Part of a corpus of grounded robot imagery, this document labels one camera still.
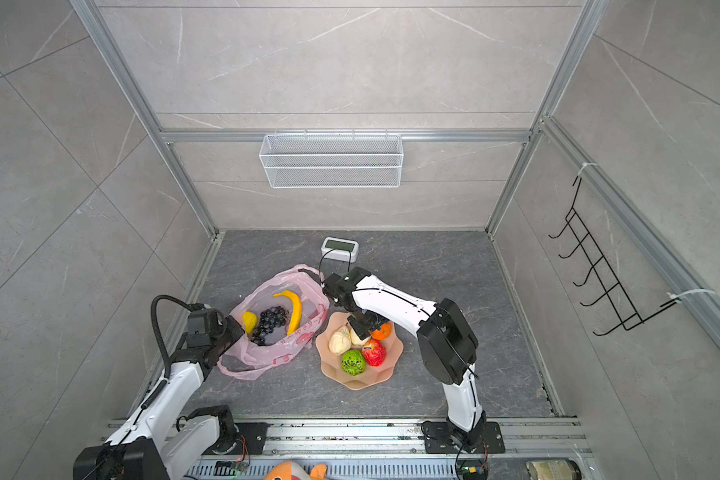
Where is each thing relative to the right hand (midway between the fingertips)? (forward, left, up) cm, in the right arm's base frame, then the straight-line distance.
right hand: (377, 324), depth 86 cm
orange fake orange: (-3, -1, 0) cm, 3 cm away
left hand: (+3, +42, +1) cm, 42 cm away
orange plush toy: (-34, +20, 0) cm, 40 cm away
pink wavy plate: (-10, +13, -5) cm, 17 cm away
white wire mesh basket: (+51, +14, +22) cm, 57 cm away
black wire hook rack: (-7, -50, +23) cm, 56 cm away
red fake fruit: (-8, +1, -1) cm, 8 cm away
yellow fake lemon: (+3, +39, -3) cm, 39 cm away
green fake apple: (-11, +7, -1) cm, 13 cm away
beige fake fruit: (-5, +11, -1) cm, 12 cm away
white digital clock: (+32, +12, -2) cm, 34 cm away
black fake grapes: (+5, +31, -2) cm, 31 cm away
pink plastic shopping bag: (-9, +36, -2) cm, 38 cm away
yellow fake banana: (+8, +26, -5) cm, 28 cm away
